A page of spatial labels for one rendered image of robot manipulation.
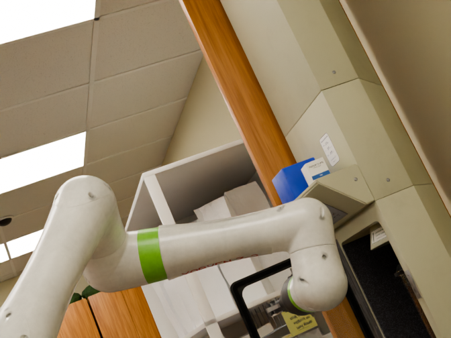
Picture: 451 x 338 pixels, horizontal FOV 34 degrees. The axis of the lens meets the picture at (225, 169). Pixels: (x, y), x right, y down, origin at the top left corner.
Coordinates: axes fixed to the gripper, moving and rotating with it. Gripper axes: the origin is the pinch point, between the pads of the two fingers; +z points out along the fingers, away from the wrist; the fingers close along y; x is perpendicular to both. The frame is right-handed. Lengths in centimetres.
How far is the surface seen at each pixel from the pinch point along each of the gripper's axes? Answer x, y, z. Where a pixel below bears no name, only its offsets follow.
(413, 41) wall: -53, -69, -6
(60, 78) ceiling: -137, 7, 132
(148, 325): -45, -42, 499
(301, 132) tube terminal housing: -40.1, -26.2, -2.3
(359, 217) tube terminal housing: -11.9, -26.2, -11.4
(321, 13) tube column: -62, -36, -23
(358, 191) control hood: -16.5, -23.2, -22.9
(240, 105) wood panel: -58, -20, 14
